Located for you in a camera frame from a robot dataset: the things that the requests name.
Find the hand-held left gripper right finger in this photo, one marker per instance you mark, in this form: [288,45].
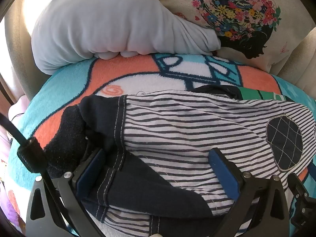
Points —
[223,175]

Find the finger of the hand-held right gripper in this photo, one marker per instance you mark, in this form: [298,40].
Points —
[302,197]

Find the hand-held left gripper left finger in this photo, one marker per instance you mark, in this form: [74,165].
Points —
[90,170]

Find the striped navy and white pants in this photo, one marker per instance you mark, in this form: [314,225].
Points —
[177,138]

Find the pink cloth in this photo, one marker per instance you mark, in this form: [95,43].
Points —
[16,109]

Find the printed cartoon blanket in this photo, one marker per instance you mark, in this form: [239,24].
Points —
[153,71]

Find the grey plush pillow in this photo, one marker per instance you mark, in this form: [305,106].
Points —
[98,22]

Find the floral print cushion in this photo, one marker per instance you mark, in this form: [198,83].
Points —
[237,14]

